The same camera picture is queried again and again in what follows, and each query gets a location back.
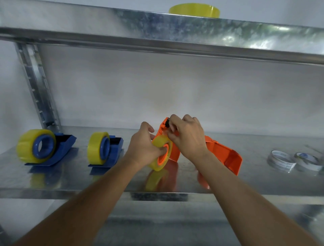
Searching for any person's right hand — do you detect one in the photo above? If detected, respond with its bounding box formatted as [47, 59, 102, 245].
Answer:
[167, 114, 209, 164]

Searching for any blue tape dispenser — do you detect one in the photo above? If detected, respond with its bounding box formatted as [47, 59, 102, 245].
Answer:
[24, 132, 77, 167]
[88, 136, 125, 168]

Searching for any orange tape dispenser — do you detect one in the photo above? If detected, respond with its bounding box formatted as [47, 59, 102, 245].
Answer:
[204, 135, 243, 176]
[152, 117, 182, 163]

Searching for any person's left forearm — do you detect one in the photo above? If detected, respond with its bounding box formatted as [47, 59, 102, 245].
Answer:
[14, 154, 140, 246]

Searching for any white tape core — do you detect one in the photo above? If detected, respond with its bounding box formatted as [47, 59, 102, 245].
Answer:
[293, 152, 324, 172]
[267, 150, 297, 173]

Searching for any galvanized metal shelving rack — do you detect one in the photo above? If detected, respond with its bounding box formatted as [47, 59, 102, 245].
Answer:
[0, 0, 324, 246]

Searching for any person's right forearm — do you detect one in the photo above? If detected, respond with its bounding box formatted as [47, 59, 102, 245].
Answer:
[196, 149, 319, 246]

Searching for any person's left hand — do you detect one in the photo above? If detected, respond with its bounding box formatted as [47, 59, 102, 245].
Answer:
[124, 121, 167, 167]

